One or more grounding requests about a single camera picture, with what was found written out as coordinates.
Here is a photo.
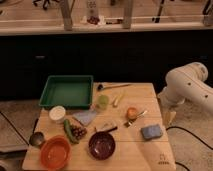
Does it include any dark grape bunch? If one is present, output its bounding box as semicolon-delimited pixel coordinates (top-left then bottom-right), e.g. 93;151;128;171
71;126;87;140

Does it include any black handled knife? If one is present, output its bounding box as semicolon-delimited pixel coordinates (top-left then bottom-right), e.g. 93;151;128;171
95;121;118;132

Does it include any orange round fruit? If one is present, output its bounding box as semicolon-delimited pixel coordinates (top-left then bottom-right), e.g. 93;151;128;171
126;107;138;120

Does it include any black floor cable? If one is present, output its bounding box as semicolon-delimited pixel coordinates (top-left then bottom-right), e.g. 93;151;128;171
165;125;213;171

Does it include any green cucumber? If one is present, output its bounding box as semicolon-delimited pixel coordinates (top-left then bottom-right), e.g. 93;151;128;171
63;119;79;144

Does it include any grey-blue cloth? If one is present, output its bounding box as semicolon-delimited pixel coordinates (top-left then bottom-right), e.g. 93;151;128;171
73;110;97;126

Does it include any dark purple bowl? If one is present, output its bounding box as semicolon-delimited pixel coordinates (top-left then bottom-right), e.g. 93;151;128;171
88;132;116;160

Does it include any green plastic tray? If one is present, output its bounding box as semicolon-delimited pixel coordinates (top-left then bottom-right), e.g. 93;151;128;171
39;75;93;109

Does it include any blue sponge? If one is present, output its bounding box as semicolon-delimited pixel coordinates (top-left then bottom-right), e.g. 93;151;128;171
141;124;163;140

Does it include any light green cup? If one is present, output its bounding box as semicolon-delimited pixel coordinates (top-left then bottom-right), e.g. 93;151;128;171
96;95;109;110

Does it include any yellow utensil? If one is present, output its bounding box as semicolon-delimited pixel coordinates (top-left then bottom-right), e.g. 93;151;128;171
112;93;124;107

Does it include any white cup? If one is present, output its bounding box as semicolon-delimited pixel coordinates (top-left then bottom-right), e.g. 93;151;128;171
49;106;66;123

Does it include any wooden handled brush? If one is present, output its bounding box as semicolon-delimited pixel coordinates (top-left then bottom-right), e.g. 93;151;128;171
97;83;132;91

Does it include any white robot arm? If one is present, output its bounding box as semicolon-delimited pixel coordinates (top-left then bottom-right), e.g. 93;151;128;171
157;62;213;127

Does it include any orange plastic bowl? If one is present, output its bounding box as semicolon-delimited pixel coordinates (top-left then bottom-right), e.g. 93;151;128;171
39;136;71;171

